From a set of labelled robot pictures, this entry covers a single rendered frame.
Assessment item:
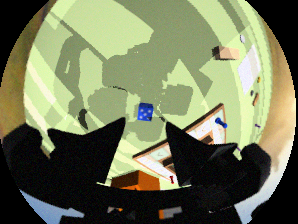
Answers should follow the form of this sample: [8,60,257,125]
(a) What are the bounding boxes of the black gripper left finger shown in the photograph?
[47,117,125,184]

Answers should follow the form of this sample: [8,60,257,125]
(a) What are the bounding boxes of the blue die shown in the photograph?
[138,103,154,121]

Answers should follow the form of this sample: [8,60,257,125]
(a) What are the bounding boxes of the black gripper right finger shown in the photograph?
[165,121,238,188]

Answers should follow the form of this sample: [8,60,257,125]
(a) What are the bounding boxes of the blue pawn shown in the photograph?
[214,117,227,128]

